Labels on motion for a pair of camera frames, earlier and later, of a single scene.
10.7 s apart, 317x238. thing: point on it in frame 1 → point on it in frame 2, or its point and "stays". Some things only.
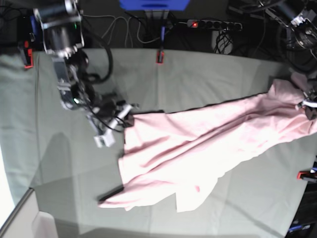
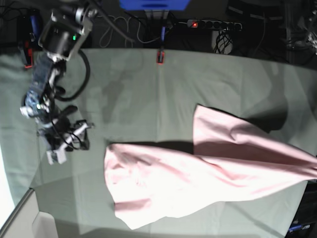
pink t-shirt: (184, 152) → (228, 159)
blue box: (154, 5) stays
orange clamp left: (28, 55) stays
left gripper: (125, 118) → (67, 135)
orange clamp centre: (160, 57) stays
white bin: (26, 221) stays
